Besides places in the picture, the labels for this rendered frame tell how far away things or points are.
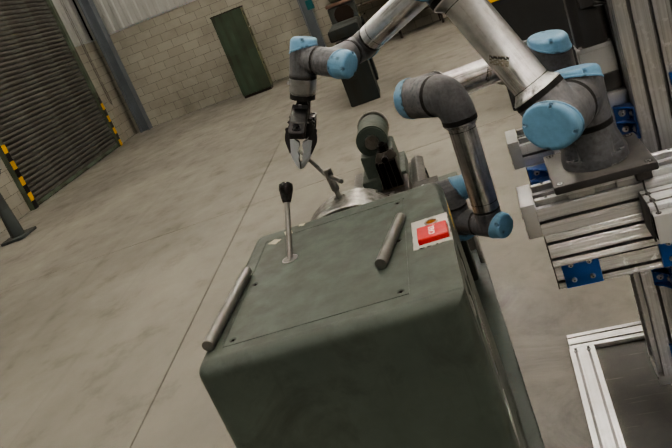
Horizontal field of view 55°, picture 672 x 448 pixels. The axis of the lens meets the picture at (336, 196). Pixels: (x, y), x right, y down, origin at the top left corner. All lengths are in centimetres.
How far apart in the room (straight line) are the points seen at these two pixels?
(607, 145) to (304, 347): 85
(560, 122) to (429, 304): 54
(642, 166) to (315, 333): 84
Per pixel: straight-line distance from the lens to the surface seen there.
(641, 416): 234
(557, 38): 203
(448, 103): 174
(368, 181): 282
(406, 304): 106
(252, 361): 113
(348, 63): 169
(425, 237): 123
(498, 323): 227
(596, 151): 158
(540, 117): 142
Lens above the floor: 176
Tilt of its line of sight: 18 degrees down
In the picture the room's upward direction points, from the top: 22 degrees counter-clockwise
